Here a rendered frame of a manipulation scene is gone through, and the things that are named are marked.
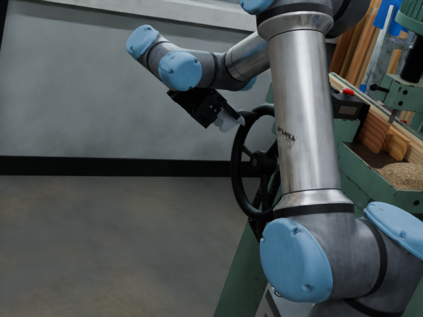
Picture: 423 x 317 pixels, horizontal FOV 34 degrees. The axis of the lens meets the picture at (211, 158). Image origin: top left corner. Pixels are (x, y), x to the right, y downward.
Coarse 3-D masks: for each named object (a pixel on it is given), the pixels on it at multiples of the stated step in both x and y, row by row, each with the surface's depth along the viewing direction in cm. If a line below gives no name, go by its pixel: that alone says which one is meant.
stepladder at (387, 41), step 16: (384, 0) 259; (400, 0) 255; (384, 16) 259; (384, 32) 258; (384, 48) 260; (400, 48) 260; (384, 64) 262; (400, 64) 272; (368, 80) 264; (368, 96) 265; (400, 112) 278
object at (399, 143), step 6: (390, 126) 172; (390, 132) 171; (396, 132) 169; (396, 138) 169; (402, 138) 167; (408, 138) 167; (390, 144) 171; (396, 144) 169; (402, 144) 167; (408, 144) 167; (390, 150) 171; (396, 150) 169; (402, 150) 167; (396, 156) 169; (402, 156) 168
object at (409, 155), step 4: (412, 144) 170; (408, 148) 170; (412, 148) 169; (416, 148) 168; (420, 148) 169; (408, 152) 170; (412, 152) 168; (416, 152) 167; (420, 152) 166; (404, 156) 171; (408, 156) 170; (412, 156) 168; (416, 156) 167; (420, 156) 166; (408, 160) 170; (412, 160) 168; (416, 160) 167; (420, 160) 166; (420, 164) 166
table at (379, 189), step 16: (272, 96) 196; (272, 128) 178; (352, 144) 170; (352, 160) 164; (368, 160) 162; (384, 160) 165; (400, 160) 169; (352, 176) 164; (368, 176) 159; (368, 192) 159; (384, 192) 154; (400, 192) 152; (416, 192) 154; (400, 208) 155; (416, 208) 157
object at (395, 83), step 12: (384, 84) 173; (396, 84) 169; (408, 84) 169; (420, 84) 172; (384, 96) 173; (396, 96) 169; (408, 96) 170; (420, 96) 172; (396, 108) 171; (408, 108) 172; (420, 108) 174
